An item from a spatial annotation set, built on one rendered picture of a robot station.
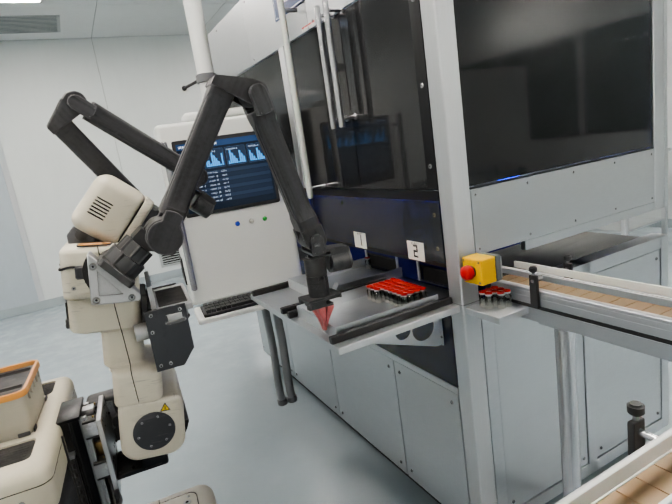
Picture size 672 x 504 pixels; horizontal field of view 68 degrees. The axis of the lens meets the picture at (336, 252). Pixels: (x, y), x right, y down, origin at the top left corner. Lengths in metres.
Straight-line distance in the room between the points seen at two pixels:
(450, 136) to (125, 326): 0.97
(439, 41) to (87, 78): 5.66
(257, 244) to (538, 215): 1.16
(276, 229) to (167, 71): 4.84
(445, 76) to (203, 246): 1.23
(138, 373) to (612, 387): 1.61
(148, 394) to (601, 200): 1.51
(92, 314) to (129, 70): 5.57
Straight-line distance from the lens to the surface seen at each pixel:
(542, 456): 1.94
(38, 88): 6.70
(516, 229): 1.58
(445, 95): 1.39
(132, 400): 1.42
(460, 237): 1.43
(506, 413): 1.73
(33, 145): 6.64
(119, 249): 1.18
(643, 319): 1.26
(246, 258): 2.20
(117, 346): 1.41
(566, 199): 1.74
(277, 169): 1.23
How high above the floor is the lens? 1.38
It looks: 12 degrees down
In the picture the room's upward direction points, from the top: 8 degrees counter-clockwise
